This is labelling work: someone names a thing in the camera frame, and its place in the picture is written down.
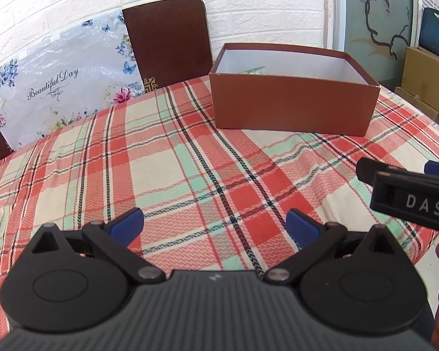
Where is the tan cardboard carton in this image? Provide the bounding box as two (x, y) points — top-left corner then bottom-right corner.
(395, 47), (439, 124)

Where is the brown cardboard storage box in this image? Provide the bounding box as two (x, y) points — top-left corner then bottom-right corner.
(209, 43), (381, 136)

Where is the green snack packet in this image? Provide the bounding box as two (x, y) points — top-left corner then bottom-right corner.
(240, 66), (266, 75)

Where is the red plaid bed blanket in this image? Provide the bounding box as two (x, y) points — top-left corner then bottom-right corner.
(0, 77), (439, 339)

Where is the floral plastic bedding bag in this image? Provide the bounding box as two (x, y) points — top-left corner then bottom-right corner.
(0, 10), (145, 150)

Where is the light blue painted door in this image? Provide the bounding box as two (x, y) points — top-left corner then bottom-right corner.
(345, 0), (413, 90)

